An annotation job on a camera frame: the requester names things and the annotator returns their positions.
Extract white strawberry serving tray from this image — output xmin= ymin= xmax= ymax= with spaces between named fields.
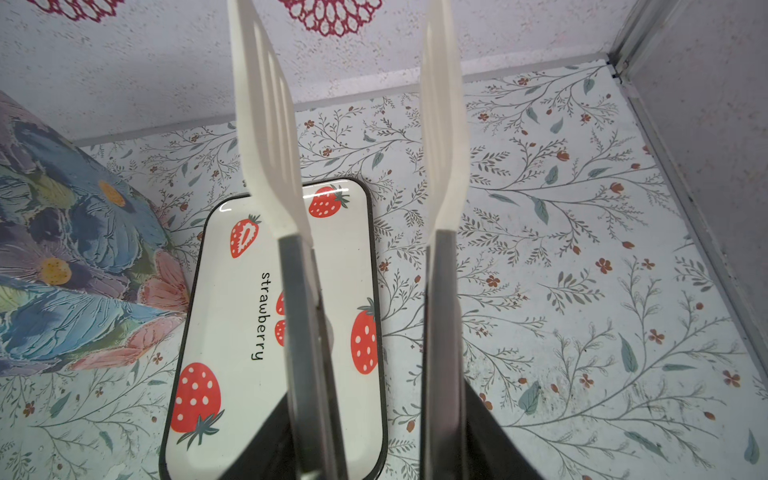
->
xmin=159 ymin=179 xmax=387 ymax=479

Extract floral paper gift bag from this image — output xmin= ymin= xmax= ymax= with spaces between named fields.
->
xmin=1 ymin=96 xmax=189 ymax=377

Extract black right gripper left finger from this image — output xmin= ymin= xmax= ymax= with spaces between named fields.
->
xmin=221 ymin=395 xmax=296 ymax=480

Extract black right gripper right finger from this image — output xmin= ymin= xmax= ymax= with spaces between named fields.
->
xmin=464 ymin=380 xmax=543 ymax=480

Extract white metal serving tongs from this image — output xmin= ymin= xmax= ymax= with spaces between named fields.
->
xmin=228 ymin=1 xmax=470 ymax=479

